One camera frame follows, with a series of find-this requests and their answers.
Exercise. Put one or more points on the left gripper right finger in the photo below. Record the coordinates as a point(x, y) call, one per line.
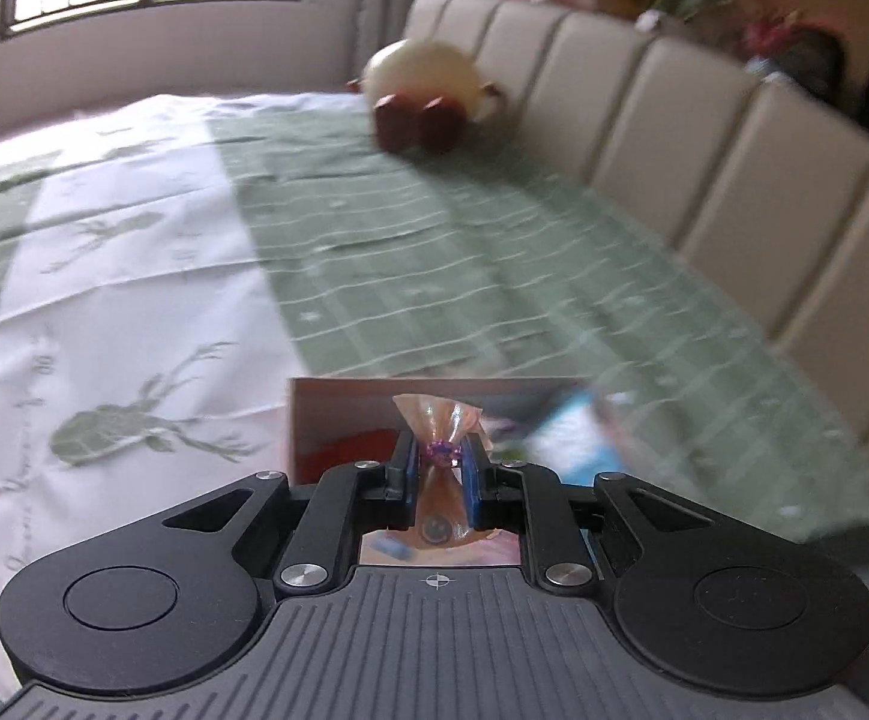
point(529, 501)

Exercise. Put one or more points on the green white bedspread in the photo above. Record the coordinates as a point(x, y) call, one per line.
point(167, 269)

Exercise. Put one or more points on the cream round plush red feet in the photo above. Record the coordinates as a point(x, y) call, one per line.
point(424, 95)

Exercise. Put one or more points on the beige padded headboard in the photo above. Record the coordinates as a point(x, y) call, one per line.
point(761, 189)

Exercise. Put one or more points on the cotton swab bag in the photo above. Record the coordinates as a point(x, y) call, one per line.
point(441, 519)

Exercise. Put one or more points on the red flower plant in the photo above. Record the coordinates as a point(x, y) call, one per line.
point(809, 55)

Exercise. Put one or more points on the pink cardboard box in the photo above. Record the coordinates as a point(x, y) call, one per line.
point(337, 421)

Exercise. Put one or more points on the blue wet wipes pack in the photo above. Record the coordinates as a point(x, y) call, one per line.
point(575, 440)

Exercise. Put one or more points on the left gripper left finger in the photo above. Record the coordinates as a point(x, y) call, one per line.
point(327, 520)

